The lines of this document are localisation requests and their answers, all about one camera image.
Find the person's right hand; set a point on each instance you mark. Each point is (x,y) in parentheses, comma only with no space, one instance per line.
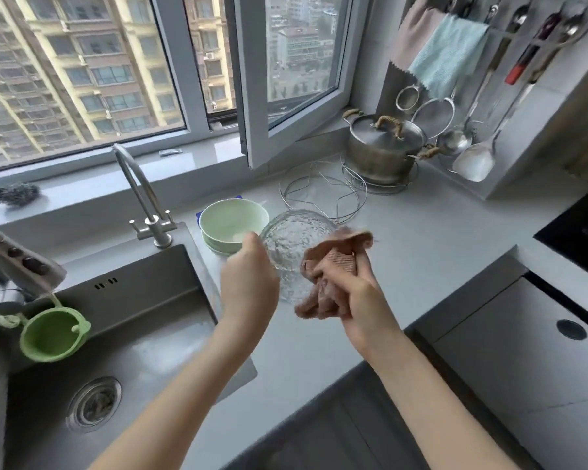
(367,313)

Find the person's left hand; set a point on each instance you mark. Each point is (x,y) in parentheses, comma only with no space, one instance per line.
(250,288)

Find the pale green bowl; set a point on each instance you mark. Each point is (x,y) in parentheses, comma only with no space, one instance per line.
(225,215)
(215,248)

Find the pink dish cloth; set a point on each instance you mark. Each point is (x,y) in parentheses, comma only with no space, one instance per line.
(333,261)

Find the small clear glass bowl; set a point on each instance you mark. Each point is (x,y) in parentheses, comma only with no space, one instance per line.
(289,239)

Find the person's right forearm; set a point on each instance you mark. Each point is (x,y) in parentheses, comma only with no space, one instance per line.
(431,416)

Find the person's left forearm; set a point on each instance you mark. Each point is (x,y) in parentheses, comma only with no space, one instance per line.
(176,411)

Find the dark pull-down kitchen faucet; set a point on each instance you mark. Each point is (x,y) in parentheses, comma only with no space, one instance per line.
(19,264)

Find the stainless steel sink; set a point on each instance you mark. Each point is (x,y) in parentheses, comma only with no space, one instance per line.
(152,313)

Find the stainless steel pot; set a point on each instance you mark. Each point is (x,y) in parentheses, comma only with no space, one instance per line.
(377,166)

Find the small steel drinking faucet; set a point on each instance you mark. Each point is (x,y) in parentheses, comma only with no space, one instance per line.
(137,181)

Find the small grey sachet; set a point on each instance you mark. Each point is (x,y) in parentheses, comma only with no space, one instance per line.
(170,152)

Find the grey base cabinet round knob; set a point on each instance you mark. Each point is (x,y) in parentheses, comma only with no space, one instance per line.
(519,367)

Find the steel pot lid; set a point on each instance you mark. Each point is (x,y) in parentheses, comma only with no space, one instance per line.
(382,137)

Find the sink drain strainer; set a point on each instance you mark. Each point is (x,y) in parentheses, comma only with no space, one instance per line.
(93,403)

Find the medium steel mesh strainer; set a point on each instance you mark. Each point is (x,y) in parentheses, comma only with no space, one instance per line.
(433,119)

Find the green silicone cup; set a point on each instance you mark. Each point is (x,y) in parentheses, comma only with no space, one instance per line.
(49,337)

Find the open grey window sash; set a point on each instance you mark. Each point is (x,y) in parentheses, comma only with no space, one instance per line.
(247,68)

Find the steel wool scrubber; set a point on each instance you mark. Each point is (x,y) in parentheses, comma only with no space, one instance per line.
(10,194)

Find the light blue fluffy cloth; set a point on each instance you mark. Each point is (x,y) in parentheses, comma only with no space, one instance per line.
(446,53)

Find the yellow apartment building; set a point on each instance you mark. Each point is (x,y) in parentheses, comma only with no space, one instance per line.
(78,68)

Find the pink zigzag-edged cloth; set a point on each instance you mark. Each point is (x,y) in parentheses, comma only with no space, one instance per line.
(414,34)

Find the grey window frame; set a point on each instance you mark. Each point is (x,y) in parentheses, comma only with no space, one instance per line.
(176,68)

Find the dark wall spice rack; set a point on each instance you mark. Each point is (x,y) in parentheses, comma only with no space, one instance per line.
(558,41)

